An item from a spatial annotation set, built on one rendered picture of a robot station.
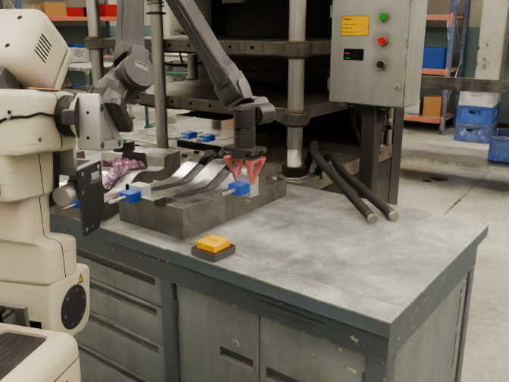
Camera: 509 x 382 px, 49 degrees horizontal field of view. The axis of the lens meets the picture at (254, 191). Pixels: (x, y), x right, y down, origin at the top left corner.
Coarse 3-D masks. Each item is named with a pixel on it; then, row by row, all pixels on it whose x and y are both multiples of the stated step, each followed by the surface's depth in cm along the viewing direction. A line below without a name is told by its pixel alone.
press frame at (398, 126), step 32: (256, 0) 309; (288, 0) 297; (320, 0) 285; (224, 32) 327; (256, 32) 314; (288, 32) 301; (320, 32) 289; (256, 64) 318; (288, 64) 306; (320, 64) 294; (320, 128) 303
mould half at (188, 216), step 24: (216, 168) 175; (264, 168) 175; (168, 192) 161; (216, 192) 164; (264, 192) 177; (120, 216) 164; (144, 216) 157; (168, 216) 151; (192, 216) 151; (216, 216) 159
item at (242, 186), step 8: (240, 176) 150; (232, 184) 147; (240, 184) 147; (248, 184) 148; (256, 184) 151; (224, 192) 144; (232, 192) 146; (240, 192) 146; (248, 192) 149; (256, 192) 151
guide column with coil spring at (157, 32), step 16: (160, 0) 241; (160, 16) 243; (160, 32) 244; (160, 48) 246; (160, 64) 248; (160, 80) 250; (160, 96) 252; (160, 112) 254; (160, 128) 256; (160, 144) 259
